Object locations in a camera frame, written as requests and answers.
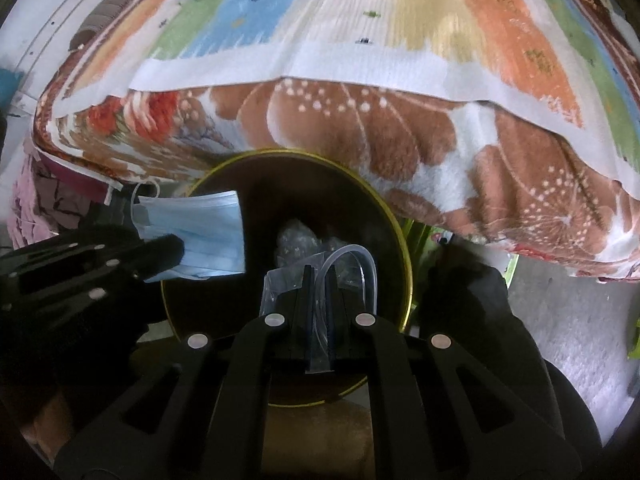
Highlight clear bag with tubing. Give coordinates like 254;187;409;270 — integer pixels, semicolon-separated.
259;244;378;374

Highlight blue surgical face mask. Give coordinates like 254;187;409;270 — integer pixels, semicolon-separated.
130;188;245;283

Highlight clear plastic bag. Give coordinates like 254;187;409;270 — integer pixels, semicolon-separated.
276;220;346;268

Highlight black yellow-rimmed trash bin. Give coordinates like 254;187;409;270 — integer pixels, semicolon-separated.
160;150;413;408

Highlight brown floral blanket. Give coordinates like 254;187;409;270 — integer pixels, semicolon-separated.
34;36;639;281

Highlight grey ribbed pillow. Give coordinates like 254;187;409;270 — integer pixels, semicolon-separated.
68;0;132;52

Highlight white headboard panel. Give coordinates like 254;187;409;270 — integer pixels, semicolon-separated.
1;0;102;99

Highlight striped colourful bed sheet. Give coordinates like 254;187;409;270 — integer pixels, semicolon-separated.
52;0;639;194

